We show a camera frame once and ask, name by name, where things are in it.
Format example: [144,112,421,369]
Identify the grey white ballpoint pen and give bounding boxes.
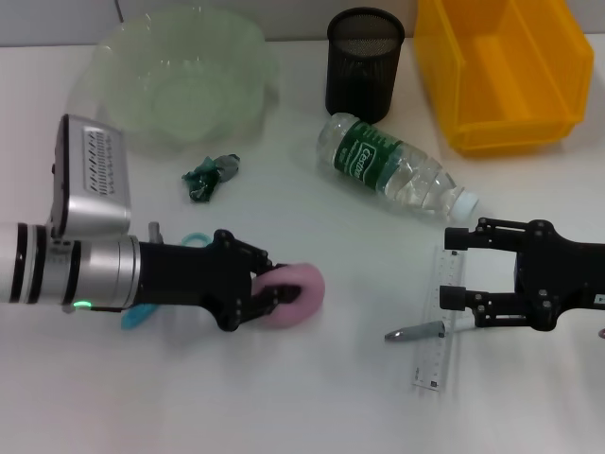
[383,319,474,344]

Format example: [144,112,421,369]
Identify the clear green-label water bottle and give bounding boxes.
[315,112,481,221]

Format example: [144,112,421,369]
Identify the green plastic wrapper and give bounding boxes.
[181,151,243,204]

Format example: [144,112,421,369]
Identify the translucent green fruit plate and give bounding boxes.
[68,7,280,155]

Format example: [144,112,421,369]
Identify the yellow plastic bin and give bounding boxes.
[413,0,596,158]

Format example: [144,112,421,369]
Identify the blue teal scissors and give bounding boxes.
[120,230,213,332]

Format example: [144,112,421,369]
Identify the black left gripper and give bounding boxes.
[136,229,304,332]

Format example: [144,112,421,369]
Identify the pink peach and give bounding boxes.
[250,263,327,330]

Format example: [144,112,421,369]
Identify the transparent plastic ruler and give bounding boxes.
[410,245,469,393]

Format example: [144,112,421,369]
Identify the black mesh pen cup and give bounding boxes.
[324,7,406,125]

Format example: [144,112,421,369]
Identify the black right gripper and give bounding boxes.
[439,217,605,332]

